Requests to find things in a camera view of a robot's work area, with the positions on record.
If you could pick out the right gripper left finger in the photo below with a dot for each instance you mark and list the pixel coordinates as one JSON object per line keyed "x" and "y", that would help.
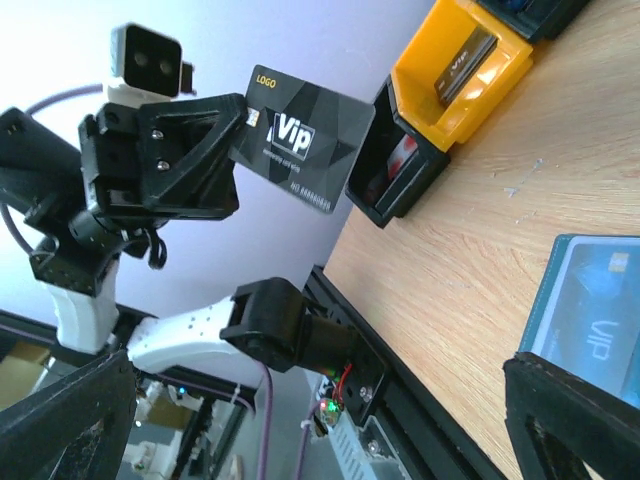
{"x": 75, "y": 428}

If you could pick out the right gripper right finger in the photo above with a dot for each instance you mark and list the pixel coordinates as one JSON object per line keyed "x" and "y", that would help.
{"x": 563, "y": 427}

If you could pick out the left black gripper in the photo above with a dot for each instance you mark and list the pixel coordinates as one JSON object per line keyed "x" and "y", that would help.
{"x": 143, "y": 167}

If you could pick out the teal card holder wallet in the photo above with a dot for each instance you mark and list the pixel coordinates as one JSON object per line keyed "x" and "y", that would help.
{"x": 585, "y": 310}

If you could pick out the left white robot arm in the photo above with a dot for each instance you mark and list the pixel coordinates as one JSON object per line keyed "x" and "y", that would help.
{"x": 263, "y": 324}

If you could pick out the black bin with red cards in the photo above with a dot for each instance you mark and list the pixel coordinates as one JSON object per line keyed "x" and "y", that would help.
{"x": 368, "y": 186}

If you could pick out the red white card stack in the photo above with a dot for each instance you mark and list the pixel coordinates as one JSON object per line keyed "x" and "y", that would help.
{"x": 400, "y": 154}

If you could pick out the black card stack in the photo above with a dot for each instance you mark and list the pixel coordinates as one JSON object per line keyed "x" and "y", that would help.
{"x": 471, "y": 55}

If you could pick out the black bin with blue cards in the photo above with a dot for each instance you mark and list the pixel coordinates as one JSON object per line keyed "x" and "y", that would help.
{"x": 535, "y": 20}

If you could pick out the yellow bin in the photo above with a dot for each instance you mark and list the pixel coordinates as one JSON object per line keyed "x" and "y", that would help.
{"x": 444, "y": 30}

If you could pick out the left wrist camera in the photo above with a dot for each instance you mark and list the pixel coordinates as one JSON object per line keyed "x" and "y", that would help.
{"x": 146, "y": 66}

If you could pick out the black aluminium frame rail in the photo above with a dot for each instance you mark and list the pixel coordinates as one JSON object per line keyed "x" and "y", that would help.
{"x": 395, "y": 411}

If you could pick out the light blue slotted cable duct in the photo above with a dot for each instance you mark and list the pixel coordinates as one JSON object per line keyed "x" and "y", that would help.
{"x": 360, "y": 450}

